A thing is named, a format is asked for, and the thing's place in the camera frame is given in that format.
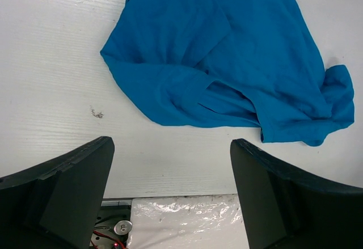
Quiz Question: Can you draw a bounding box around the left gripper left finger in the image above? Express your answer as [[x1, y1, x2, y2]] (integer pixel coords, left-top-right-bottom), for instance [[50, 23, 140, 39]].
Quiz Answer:
[[1, 136, 115, 248]]

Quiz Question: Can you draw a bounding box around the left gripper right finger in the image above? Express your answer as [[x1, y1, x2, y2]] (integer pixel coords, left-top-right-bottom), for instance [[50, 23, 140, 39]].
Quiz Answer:
[[230, 139, 362, 248]]

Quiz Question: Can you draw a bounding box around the blue t shirt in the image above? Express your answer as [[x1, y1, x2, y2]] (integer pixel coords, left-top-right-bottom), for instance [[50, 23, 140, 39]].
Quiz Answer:
[[100, 0, 354, 146]]

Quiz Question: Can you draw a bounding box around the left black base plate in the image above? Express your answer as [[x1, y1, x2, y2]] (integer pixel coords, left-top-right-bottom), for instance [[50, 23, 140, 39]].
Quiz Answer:
[[89, 199, 133, 248]]

